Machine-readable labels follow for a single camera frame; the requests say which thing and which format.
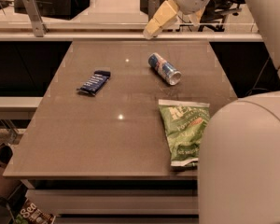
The black office chair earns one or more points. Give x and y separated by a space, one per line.
217 11

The middle metal railing bracket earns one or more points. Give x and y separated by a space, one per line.
153 5

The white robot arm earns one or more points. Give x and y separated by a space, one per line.
239 158

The dark blue snack bar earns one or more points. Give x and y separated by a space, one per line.
95 82

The magazine on lower shelf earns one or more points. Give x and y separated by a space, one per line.
31 214

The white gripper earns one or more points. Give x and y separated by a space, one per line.
168 11

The metal railing bracket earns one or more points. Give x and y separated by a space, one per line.
153 5
38 26

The blue silver redbull can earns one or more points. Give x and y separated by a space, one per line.
166 70

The green chip bag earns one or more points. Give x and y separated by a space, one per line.
184 124

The left metal railing bracket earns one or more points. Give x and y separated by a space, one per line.
38 26

